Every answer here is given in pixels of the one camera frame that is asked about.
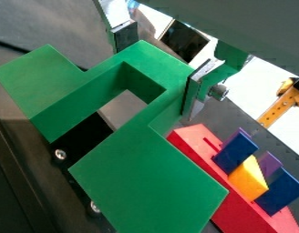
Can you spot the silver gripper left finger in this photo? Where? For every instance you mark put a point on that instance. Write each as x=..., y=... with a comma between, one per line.
x=121, y=27

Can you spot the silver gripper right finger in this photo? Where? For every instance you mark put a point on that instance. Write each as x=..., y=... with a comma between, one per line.
x=204, y=82

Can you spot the green stepped block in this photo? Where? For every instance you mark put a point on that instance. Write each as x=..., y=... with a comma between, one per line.
x=149, y=188

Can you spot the red base board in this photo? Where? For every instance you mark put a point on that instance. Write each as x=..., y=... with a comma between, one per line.
x=238, y=215

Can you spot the black angle fixture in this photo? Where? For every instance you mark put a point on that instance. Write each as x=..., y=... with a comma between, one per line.
x=42, y=201

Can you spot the yellow arch bar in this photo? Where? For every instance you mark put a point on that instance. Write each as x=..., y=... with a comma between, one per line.
x=249, y=179

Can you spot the yellow metal bracket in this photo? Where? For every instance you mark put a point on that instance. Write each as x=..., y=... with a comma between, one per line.
x=288, y=99

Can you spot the blue post left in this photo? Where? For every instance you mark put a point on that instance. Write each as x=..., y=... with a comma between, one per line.
x=234, y=153

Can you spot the blue post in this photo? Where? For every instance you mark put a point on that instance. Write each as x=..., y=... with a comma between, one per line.
x=234, y=153
x=282, y=193

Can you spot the purple post right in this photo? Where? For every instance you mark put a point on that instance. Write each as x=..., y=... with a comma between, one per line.
x=269, y=163

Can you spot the blue post right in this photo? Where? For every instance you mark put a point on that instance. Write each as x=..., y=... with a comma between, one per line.
x=282, y=193

